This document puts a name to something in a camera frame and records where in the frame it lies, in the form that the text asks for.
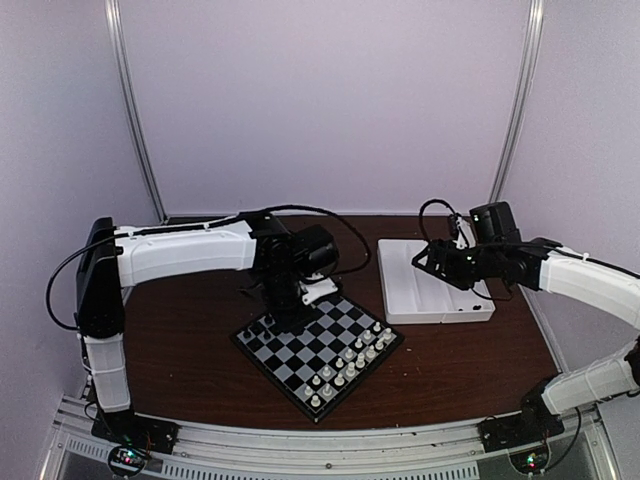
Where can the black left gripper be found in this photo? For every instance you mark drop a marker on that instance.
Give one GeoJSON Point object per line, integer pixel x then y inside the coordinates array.
{"type": "Point", "coordinates": [292, 323]}

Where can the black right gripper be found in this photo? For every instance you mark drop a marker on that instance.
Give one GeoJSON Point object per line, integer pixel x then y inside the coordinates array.
{"type": "Point", "coordinates": [436, 248]}

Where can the white plastic divided tray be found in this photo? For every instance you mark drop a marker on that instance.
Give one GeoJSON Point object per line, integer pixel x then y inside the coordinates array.
{"type": "Point", "coordinates": [413, 297]}

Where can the black white chessboard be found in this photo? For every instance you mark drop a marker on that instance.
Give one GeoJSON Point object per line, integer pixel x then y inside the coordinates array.
{"type": "Point", "coordinates": [282, 359]}

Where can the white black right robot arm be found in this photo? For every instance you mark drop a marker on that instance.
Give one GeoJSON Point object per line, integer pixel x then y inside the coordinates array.
{"type": "Point", "coordinates": [588, 308]}

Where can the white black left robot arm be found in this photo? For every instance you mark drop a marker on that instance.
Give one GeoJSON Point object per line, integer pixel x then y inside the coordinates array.
{"type": "Point", "coordinates": [288, 267]}

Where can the white chess piece row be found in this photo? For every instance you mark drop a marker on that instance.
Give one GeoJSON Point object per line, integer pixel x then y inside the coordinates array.
{"type": "Point", "coordinates": [338, 370]}

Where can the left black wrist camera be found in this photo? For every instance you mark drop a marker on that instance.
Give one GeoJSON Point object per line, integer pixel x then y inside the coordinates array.
{"type": "Point", "coordinates": [314, 249]}

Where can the front aluminium rail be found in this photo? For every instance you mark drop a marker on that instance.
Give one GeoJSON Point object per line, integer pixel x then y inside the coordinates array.
{"type": "Point", "coordinates": [441, 451]}

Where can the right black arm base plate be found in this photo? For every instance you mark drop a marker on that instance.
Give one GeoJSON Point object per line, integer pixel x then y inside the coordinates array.
{"type": "Point", "coordinates": [534, 423]}

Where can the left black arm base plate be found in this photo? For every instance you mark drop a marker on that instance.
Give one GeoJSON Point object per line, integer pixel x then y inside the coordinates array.
{"type": "Point", "coordinates": [133, 430]}

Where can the left aluminium frame post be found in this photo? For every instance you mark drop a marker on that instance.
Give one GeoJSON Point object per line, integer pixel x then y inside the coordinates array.
{"type": "Point", "coordinates": [117, 38]}

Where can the aluminium frame post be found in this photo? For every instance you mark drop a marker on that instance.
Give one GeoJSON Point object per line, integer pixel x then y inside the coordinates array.
{"type": "Point", "coordinates": [117, 38]}
{"type": "Point", "coordinates": [529, 59]}

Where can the right aluminium frame post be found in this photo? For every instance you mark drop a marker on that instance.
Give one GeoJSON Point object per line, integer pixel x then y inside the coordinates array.
{"type": "Point", "coordinates": [529, 59]}

